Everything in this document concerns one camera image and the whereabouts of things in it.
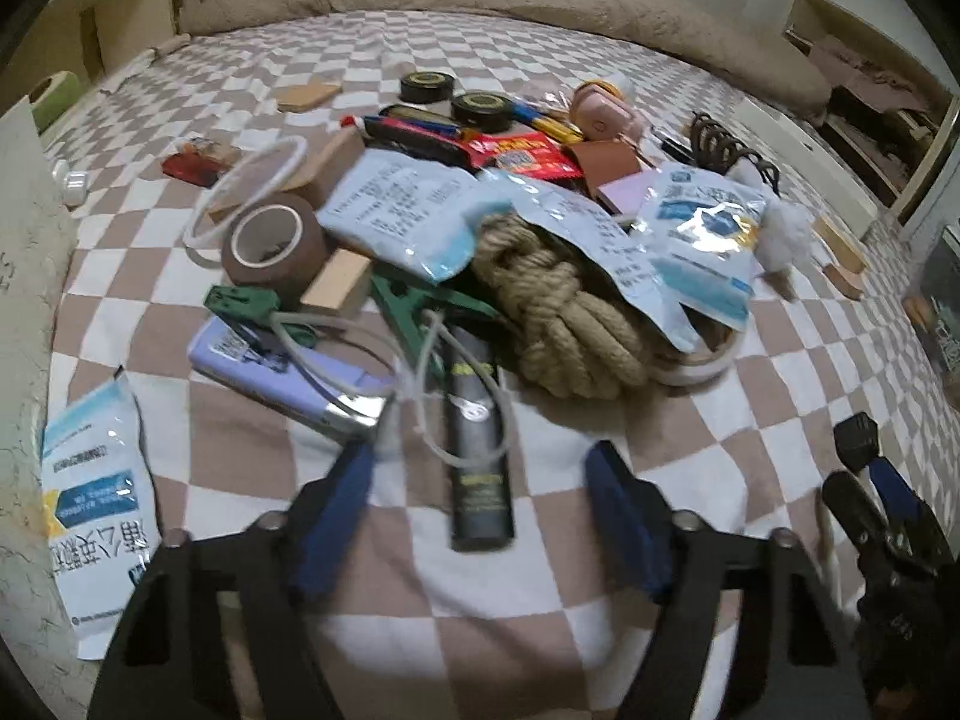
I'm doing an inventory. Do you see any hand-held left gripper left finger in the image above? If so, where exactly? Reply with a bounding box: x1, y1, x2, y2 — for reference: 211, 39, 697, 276
86, 439, 376, 720

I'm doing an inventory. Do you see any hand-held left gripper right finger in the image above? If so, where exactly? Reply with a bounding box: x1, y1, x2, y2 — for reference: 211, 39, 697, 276
585, 439, 875, 720

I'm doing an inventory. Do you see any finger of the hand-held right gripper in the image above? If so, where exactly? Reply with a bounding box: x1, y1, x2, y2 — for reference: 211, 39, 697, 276
821, 471, 901, 563
832, 412, 927, 533

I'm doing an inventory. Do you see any black tube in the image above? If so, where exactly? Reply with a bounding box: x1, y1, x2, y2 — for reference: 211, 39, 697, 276
446, 315, 518, 552

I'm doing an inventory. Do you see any blue white medicine sachet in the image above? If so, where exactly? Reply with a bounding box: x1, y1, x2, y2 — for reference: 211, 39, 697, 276
41, 375, 162, 661
630, 161, 770, 331

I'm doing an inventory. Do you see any white cardboard box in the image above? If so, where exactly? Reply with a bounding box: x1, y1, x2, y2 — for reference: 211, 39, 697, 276
0, 101, 83, 691

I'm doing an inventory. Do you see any purple power bank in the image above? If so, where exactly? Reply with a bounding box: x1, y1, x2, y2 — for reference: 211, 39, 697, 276
187, 315, 395, 436

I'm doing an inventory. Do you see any clear plastic storage box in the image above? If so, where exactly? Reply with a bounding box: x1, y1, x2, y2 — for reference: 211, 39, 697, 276
900, 225, 960, 383

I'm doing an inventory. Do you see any small wooden block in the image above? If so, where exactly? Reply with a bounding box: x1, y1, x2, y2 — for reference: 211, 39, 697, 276
300, 247, 372, 320

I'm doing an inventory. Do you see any green plastic clip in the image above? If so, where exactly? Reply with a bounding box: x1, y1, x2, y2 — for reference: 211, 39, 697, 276
367, 270, 500, 383
206, 283, 316, 346

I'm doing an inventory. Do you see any oval wooden block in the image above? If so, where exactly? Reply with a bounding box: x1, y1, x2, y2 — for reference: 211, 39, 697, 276
810, 214, 871, 301

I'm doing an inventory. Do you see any white cloth bundle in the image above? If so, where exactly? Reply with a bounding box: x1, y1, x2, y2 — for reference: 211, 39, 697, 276
731, 161, 815, 293

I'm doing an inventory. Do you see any brown tape roll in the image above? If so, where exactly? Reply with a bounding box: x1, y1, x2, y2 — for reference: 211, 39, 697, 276
220, 193, 331, 297

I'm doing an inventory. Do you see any printed face mask packet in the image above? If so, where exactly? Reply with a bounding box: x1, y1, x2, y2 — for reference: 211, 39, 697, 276
315, 150, 481, 286
480, 180, 702, 353

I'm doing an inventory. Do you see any wooden closet niche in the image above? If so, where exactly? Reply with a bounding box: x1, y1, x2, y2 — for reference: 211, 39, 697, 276
780, 0, 960, 222

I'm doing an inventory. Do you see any pink note pad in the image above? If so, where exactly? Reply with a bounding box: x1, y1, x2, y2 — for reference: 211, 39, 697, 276
596, 169, 661, 215

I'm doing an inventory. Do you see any brown leather square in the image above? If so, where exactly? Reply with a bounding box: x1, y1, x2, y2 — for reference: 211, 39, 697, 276
566, 139, 646, 203

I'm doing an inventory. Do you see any dark clothes pile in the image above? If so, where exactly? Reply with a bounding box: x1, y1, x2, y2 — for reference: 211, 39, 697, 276
825, 82, 923, 158

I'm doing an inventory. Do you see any red snack packet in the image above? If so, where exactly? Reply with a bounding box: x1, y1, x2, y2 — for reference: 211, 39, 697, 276
461, 131, 586, 181

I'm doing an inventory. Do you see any blue yellow pen bundle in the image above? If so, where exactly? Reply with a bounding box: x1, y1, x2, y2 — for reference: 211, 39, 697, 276
502, 97, 582, 143

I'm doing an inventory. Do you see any pink plastic device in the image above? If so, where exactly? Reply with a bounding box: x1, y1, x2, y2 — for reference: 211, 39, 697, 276
570, 82, 646, 143

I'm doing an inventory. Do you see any black yellow lighter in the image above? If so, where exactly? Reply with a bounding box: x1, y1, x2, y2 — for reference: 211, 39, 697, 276
382, 106, 462, 136

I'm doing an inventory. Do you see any pink clothes pile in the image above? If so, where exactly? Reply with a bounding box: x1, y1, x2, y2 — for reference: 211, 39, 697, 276
806, 34, 931, 91

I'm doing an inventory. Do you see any small clear plastic bag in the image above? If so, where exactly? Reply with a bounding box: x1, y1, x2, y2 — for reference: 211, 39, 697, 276
525, 86, 578, 117

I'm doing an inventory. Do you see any flat wooden block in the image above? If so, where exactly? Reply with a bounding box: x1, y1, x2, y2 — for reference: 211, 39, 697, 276
276, 79, 342, 113

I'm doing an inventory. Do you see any black tape roll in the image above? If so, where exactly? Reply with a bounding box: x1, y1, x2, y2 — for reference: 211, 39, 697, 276
397, 71, 455, 104
450, 91, 511, 128

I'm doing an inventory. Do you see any plastic film roll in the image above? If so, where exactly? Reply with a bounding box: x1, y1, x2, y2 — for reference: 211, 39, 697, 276
577, 75, 635, 102

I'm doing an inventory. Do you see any green plush toy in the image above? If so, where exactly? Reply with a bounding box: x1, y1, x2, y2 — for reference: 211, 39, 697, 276
30, 71, 83, 136

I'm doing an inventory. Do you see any wooden headboard shelf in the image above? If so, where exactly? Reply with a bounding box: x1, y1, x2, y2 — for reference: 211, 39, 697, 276
0, 0, 215, 91

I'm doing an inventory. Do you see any white tape ring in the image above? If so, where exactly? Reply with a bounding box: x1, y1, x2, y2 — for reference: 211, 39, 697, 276
652, 322, 743, 387

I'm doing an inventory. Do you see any jute rope bundle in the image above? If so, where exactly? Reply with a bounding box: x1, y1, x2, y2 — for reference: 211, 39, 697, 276
469, 214, 680, 398

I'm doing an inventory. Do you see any white cord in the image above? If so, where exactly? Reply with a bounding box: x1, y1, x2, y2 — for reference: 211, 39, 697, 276
266, 307, 518, 466

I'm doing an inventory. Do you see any translucent white ring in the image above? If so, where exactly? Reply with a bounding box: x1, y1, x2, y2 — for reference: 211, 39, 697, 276
182, 136, 310, 250

